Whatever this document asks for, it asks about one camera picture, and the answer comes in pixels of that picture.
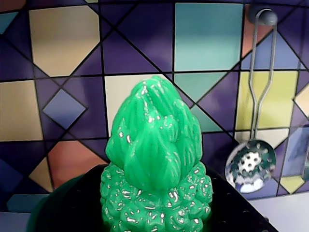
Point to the green toy pineapple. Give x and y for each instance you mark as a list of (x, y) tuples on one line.
[(154, 157)]

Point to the silver hanging skimmer spoon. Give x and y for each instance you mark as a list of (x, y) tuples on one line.
[(251, 166)]

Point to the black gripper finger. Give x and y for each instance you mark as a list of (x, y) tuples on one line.
[(72, 205), (231, 207)]

